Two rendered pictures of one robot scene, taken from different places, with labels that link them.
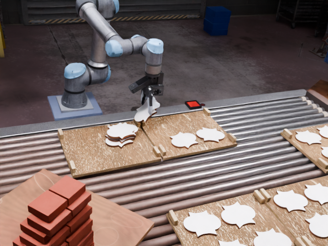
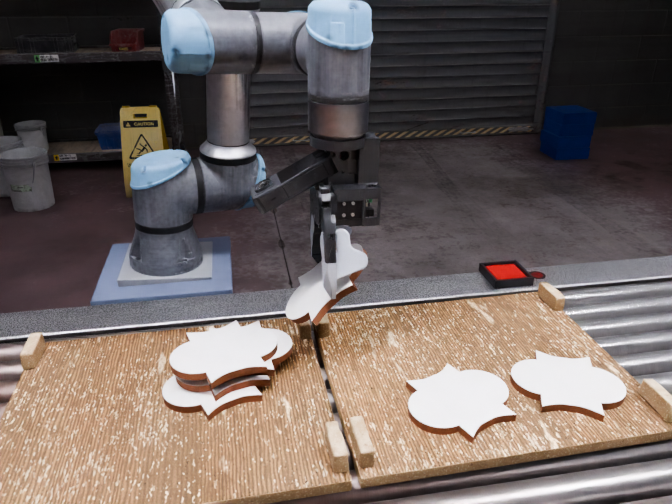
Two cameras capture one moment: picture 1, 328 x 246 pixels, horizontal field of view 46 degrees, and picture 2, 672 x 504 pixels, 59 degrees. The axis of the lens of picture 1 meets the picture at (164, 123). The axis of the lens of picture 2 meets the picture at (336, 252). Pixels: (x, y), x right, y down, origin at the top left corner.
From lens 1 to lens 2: 1.13 m
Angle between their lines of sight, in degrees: 15
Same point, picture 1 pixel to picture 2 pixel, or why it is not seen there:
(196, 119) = (513, 321)
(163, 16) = (464, 129)
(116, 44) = (188, 17)
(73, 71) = (147, 169)
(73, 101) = (153, 254)
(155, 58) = (339, 70)
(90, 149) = (96, 417)
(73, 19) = (303, 137)
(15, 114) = not seen: hidden behind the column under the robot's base
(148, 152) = (306, 443)
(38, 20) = not seen: hidden behind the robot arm
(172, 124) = (424, 335)
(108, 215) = not seen: outside the picture
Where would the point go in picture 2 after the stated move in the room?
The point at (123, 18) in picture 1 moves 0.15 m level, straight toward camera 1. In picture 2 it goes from (389, 134) to (389, 138)
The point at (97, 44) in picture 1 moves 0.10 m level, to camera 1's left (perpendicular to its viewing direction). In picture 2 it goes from (217, 91) to (170, 88)
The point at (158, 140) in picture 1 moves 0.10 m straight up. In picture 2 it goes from (363, 393) to (364, 329)
